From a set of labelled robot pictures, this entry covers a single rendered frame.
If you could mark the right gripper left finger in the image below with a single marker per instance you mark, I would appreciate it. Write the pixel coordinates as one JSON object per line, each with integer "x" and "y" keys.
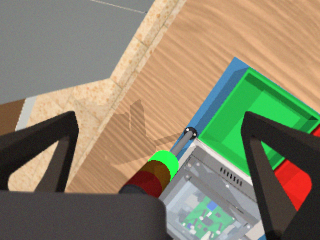
{"x": 19, "y": 147}

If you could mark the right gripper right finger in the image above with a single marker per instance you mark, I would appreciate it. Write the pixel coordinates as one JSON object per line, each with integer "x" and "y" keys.
{"x": 280, "y": 219}

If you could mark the green bin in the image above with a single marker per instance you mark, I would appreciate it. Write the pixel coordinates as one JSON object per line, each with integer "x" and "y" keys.
{"x": 223, "y": 135}

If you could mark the red bin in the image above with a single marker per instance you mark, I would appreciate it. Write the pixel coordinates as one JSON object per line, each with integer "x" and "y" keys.
{"x": 294, "y": 181}

